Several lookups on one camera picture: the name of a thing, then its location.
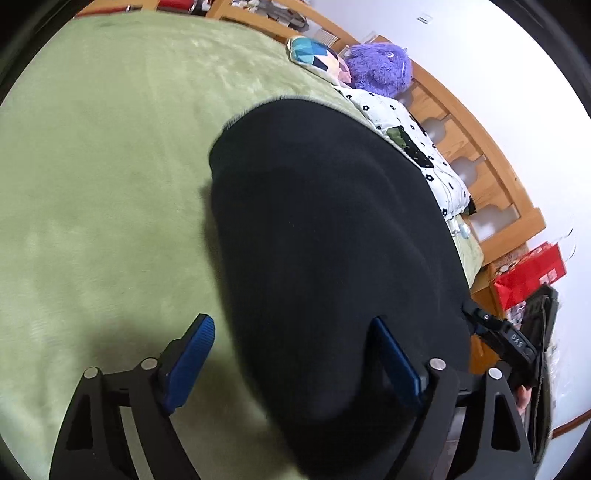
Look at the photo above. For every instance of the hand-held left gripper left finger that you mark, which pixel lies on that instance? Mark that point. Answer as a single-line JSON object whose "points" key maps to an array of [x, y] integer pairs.
{"points": [[191, 364]]}

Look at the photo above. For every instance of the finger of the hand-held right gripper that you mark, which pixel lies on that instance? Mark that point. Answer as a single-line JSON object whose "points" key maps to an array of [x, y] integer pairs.
{"points": [[478, 318]]}

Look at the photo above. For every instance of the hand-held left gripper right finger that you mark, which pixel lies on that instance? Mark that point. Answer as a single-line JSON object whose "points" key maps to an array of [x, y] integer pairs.
{"points": [[397, 364]]}

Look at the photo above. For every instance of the black pants with white stripe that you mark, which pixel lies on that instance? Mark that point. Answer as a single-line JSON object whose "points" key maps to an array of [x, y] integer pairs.
{"points": [[323, 230]]}

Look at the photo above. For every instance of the person's right hand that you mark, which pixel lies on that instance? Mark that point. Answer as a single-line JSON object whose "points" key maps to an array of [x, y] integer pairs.
{"points": [[524, 399]]}

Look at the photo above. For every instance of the wooden nightstand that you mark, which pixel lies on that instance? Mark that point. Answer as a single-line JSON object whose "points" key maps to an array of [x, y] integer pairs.
{"points": [[482, 281]]}

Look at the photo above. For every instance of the black bag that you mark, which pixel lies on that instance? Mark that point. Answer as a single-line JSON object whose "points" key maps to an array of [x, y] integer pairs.
{"points": [[545, 378]]}

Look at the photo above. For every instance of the red paper bag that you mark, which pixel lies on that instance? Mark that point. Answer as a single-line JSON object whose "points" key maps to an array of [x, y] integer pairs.
{"points": [[531, 277]]}

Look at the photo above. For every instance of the white floral pillow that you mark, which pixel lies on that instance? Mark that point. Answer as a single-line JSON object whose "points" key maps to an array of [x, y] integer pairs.
{"points": [[429, 152]]}

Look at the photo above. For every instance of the green fleece blanket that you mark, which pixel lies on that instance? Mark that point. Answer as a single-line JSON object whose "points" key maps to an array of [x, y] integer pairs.
{"points": [[115, 161]]}

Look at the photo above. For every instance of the purple plush toy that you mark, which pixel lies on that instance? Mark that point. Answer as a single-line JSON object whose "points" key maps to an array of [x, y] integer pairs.
{"points": [[378, 69]]}

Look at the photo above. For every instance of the geometric patterned pillow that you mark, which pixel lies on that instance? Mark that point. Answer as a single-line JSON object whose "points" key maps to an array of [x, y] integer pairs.
{"points": [[314, 57]]}

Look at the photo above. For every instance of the red chair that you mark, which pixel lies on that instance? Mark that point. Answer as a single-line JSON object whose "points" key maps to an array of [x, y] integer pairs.
{"points": [[175, 4]]}

